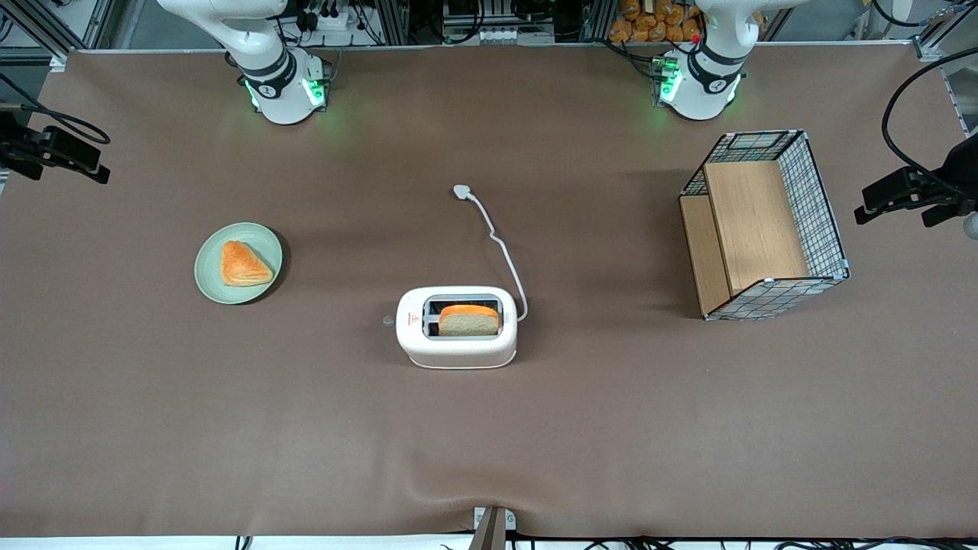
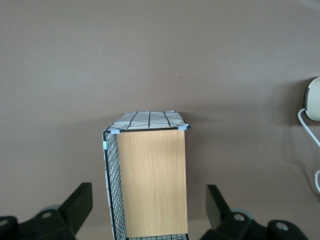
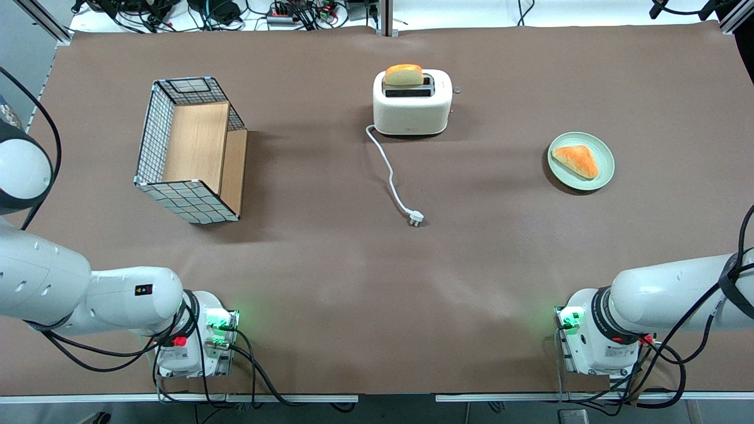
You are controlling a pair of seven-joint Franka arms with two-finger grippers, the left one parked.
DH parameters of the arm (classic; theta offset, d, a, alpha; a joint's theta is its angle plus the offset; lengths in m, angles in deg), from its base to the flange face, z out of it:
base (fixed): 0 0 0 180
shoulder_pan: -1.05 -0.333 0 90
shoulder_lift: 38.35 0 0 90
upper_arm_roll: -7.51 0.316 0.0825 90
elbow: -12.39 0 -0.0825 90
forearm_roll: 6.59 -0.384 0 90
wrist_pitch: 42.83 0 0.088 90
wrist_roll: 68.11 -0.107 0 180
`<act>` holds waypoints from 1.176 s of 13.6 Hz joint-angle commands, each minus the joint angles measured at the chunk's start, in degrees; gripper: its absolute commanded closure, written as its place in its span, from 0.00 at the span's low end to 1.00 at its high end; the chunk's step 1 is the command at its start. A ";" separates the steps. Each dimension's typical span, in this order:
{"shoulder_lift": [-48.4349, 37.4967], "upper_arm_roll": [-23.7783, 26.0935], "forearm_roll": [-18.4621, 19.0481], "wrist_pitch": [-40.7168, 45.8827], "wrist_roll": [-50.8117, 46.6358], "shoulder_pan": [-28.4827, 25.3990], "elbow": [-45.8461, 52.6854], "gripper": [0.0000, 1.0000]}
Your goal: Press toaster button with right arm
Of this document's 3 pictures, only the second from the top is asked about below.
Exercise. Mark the white grid-pattern cloth liner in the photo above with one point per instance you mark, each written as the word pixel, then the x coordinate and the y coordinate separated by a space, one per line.
pixel 142 120

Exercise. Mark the light wooden shelf insert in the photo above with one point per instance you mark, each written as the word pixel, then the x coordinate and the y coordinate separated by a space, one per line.
pixel 152 182

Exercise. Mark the white two-slot toaster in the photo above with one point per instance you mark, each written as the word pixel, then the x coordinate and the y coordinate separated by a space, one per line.
pixel 315 100

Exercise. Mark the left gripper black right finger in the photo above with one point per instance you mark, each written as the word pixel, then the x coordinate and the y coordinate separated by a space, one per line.
pixel 225 220

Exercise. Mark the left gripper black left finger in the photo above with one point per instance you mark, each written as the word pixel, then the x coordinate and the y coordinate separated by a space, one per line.
pixel 62 220

